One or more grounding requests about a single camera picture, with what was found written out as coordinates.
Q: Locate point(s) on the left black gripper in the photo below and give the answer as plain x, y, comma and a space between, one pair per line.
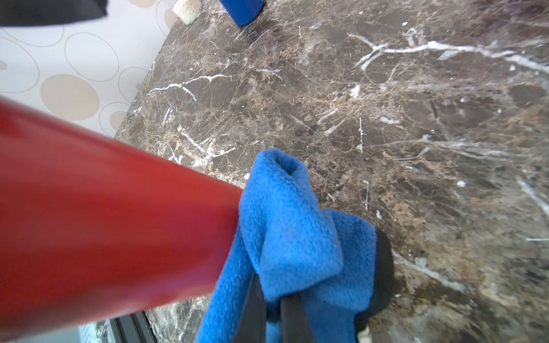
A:
31, 13

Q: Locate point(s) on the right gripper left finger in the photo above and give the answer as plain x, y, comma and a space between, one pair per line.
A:
253, 321

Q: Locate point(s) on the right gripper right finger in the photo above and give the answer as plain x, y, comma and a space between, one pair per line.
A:
295, 327

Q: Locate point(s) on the blue cloth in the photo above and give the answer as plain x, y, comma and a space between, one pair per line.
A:
341, 265

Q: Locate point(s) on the red thermos bottle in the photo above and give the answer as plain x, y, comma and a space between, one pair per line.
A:
92, 228

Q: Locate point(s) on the blue thermos bottle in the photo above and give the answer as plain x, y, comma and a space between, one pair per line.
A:
243, 12

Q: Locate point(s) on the clear glass cup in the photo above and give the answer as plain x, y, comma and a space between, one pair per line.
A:
187, 10

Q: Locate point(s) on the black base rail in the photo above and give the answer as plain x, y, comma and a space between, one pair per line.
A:
132, 328

